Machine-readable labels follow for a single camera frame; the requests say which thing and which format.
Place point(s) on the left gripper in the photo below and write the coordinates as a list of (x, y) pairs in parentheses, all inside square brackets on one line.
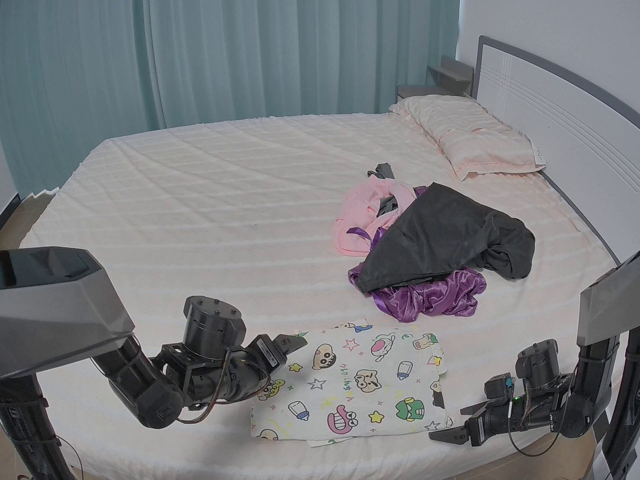
[(267, 355)]

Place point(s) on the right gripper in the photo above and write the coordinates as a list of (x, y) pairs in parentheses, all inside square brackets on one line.
[(492, 420)]

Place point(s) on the white printed pyjama top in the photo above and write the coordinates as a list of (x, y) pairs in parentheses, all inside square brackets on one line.
[(350, 388)]

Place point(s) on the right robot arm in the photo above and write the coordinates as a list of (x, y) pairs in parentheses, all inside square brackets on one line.
[(600, 318)]

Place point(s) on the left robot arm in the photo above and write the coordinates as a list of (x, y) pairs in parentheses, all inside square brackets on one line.
[(60, 308)]

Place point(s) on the bed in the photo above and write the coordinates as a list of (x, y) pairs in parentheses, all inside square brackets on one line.
[(225, 193)]

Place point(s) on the purple satin garment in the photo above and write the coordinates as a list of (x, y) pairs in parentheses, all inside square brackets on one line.
[(435, 295)]

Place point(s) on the pink garment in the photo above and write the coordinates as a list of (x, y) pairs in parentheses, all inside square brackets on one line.
[(360, 213)]

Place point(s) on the black garment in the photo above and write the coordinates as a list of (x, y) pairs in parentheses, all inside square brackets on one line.
[(440, 238)]

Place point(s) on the dark grey garment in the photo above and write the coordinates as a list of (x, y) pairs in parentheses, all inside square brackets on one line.
[(382, 170)]

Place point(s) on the pale pink pillow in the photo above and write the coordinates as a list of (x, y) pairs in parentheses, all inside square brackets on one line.
[(465, 133)]

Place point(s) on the blue-green curtain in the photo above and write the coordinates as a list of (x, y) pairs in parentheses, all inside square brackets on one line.
[(225, 43)]

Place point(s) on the grey bedside table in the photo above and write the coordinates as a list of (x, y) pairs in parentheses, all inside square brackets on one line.
[(447, 70)]

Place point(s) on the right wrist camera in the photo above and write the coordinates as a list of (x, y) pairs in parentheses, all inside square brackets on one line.
[(499, 387)]

